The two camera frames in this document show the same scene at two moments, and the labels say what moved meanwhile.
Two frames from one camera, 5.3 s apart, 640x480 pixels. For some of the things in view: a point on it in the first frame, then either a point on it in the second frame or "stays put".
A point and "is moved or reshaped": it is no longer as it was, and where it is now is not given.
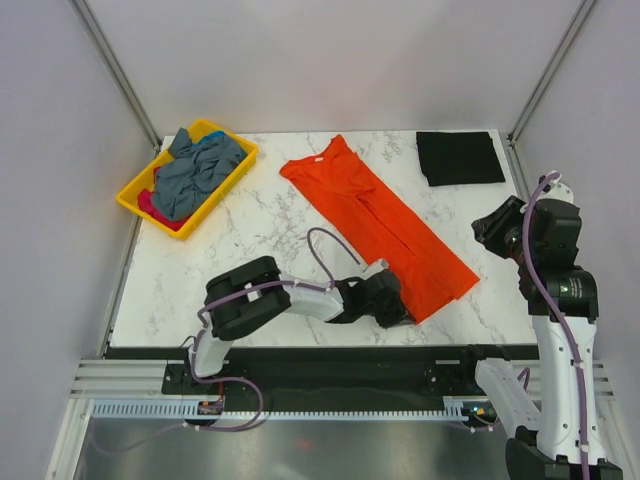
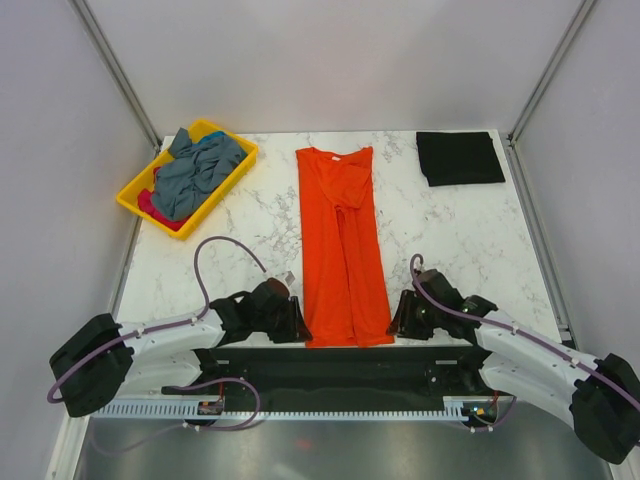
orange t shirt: [376, 224] is moved or reshaped
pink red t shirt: [145, 201] stays put
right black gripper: [489, 229] to [402, 323]
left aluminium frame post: [102, 47] stays put
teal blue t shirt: [209, 136] stays put
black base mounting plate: [337, 378] stays put
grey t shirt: [195, 170] stays put
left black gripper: [397, 315] to [295, 329]
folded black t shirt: [448, 159] stays put
